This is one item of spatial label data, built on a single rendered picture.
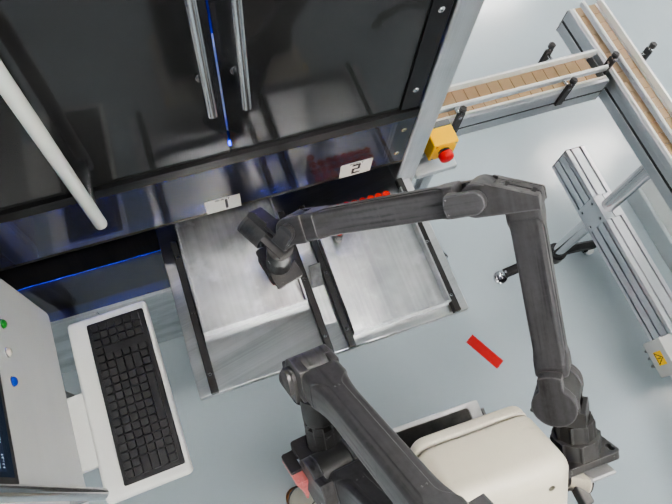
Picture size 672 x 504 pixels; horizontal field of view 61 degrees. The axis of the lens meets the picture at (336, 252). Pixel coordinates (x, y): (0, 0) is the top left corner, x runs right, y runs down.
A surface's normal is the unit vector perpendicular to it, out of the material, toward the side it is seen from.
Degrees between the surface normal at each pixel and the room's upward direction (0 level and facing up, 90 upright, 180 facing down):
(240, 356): 0
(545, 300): 52
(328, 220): 47
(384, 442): 41
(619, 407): 0
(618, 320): 0
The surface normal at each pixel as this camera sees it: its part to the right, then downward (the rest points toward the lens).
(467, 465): -0.15, -0.88
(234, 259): 0.08, -0.39
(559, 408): -0.45, 0.34
